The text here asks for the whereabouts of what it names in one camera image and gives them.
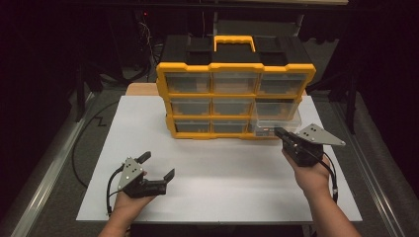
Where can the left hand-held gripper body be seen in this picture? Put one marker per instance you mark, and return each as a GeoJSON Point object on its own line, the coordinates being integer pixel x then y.
{"type": "Point", "coordinates": [145, 187]}

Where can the aluminium frame rail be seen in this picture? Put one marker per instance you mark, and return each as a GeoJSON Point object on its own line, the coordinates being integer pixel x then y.
{"type": "Point", "coordinates": [371, 177]}
{"type": "Point", "coordinates": [49, 171]}

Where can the black metal stand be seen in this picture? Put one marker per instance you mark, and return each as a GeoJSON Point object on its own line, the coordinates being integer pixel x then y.
{"type": "Point", "coordinates": [80, 98]}
{"type": "Point", "coordinates": [352, 108]}

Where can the person's right hand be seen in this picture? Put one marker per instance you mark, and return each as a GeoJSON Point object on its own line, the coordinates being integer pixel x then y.
{"type": "Point", "coordinates": [311, 181]}

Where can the transparent plastic drawer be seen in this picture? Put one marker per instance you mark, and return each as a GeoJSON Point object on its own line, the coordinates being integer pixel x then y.
{"type": "Point", "coordinates": [280, 113]}

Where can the grid of clear bins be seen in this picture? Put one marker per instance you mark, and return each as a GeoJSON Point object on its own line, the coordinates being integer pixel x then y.
{"type": "Point", "coordinates": [187, 82]}

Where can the person's left hand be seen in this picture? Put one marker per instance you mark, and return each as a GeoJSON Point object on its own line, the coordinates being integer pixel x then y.
{"type": "Point", "coordinates": [130, 204]}

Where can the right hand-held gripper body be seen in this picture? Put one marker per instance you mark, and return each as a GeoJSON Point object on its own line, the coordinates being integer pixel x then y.
{"type": "Point", "coordinates": [306, 153]}

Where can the yellow black organizer cabinet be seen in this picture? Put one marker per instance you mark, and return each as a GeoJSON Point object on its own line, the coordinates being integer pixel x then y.
{"type": "Point", "coordinates": [235, 66]}

